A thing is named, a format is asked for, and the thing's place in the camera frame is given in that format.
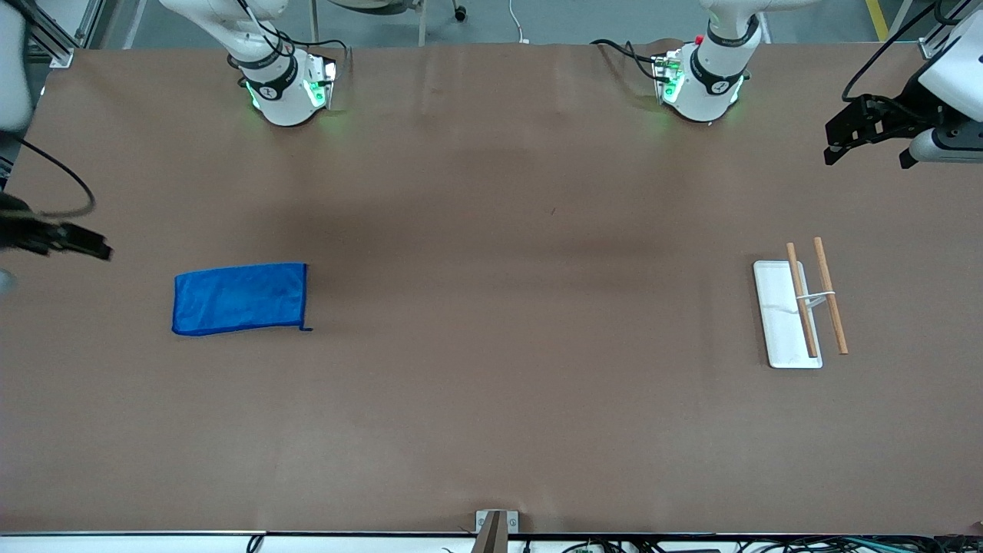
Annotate blue microfibre towel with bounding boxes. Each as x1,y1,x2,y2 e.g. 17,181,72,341
171,263,313,337

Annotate black base cable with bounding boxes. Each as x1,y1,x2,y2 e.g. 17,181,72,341
227,0,350,74
590,38,663,84

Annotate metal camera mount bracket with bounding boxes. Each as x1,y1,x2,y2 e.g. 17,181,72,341
475,509,519,553

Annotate aluminium frame strut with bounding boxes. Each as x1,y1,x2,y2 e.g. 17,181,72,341
919,14,962,61
23,0,75,68

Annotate black left base cable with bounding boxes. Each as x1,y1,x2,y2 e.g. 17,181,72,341
590,38,663,84

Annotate black right base cable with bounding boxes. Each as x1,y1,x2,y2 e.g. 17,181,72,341
227,0,350,74

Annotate white floor cable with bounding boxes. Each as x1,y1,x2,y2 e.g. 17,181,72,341
507,0,532,45

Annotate office chair base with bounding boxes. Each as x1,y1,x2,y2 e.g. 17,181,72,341
307,0,469,47

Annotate white towel rack wooden bars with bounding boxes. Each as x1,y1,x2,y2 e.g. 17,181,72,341
753,237,849,370

